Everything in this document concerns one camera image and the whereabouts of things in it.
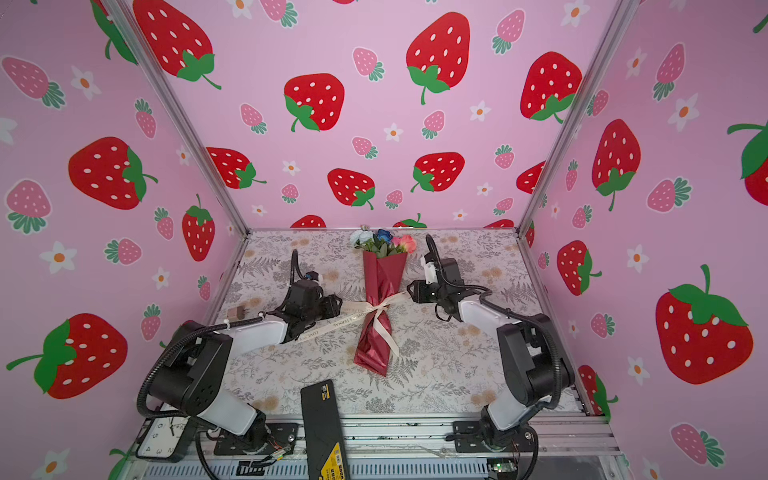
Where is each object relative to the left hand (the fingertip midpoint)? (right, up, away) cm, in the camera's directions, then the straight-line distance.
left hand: (336, 300), depth 94 cm
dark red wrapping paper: (+15, +8, +5) cm, 18 cm away
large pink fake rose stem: (+24, +20, +19) cm, 37 cm away
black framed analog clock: (-36, -30, -22) cm, 52 cm away
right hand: (+24, +5, -2) cm, 25 cm away
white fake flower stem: (+6, +22, +19) cm, 29 cm away
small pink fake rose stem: (+19, +20, +19) cm, 34 cm away
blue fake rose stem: (+15, +22, +17) cm, 32 cm away
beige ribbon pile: (+6, -4, +2) cm, 7 cm away
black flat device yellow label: (+2, -33, -24) cm, 41 cm away
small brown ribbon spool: (-34, -4, +1) cm, 34 cm away
